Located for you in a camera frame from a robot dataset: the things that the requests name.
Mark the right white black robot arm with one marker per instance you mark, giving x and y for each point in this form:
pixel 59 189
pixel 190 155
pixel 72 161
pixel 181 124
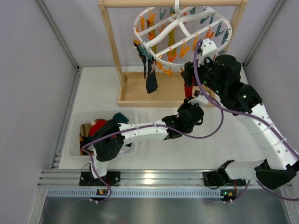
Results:
pixel 281 162

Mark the mustard yellow sock right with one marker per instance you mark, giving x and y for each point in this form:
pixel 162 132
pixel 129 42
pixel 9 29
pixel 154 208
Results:
pixel 171 41

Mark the dark patterned sock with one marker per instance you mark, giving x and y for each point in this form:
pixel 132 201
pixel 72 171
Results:
pixel 151 80

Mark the aluminium rail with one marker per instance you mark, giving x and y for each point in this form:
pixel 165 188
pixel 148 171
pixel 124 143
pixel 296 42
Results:
pixel 129 178

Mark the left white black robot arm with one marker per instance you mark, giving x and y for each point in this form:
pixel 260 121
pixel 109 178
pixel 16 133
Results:
pixel 111 135

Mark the white clip hanger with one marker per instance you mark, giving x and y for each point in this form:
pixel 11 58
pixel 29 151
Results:
pixel 152 26

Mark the dark navy sock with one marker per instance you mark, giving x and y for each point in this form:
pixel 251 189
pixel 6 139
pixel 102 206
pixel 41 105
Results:
pixel 142 57

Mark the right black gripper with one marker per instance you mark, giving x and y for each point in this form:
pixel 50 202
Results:
pixel 189 73

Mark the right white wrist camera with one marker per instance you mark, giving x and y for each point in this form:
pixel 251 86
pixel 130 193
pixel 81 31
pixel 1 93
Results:
pixel 207 49

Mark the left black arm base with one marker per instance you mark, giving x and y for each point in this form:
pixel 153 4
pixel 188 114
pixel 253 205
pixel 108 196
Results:
pixel 112 178

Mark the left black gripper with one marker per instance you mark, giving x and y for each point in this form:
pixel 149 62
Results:
pixel 195 98

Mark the perforated cable duct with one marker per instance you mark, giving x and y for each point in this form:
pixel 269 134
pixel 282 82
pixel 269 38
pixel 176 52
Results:
pixel 142 193

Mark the red sock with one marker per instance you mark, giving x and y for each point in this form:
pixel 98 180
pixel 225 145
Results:
pixel 96 127
pixel 188 90

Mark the translucent plastic bin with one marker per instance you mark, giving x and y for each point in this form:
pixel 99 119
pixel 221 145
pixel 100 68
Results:
pixel 85 116

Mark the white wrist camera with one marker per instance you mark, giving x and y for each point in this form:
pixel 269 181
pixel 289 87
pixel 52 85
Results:
pixel 199 99
pixel 207 49

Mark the wooden hanger stand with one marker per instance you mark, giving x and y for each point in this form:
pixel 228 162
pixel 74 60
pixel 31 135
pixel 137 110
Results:
pixel 170 91

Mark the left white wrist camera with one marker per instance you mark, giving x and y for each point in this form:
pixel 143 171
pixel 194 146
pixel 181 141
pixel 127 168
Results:
pixel 199 99

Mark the green christmas sock in bin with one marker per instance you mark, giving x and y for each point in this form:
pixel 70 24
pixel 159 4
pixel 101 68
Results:
pixel 120 118

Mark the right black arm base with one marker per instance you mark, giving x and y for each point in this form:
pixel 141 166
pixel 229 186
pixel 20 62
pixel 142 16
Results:
pixel 219 179

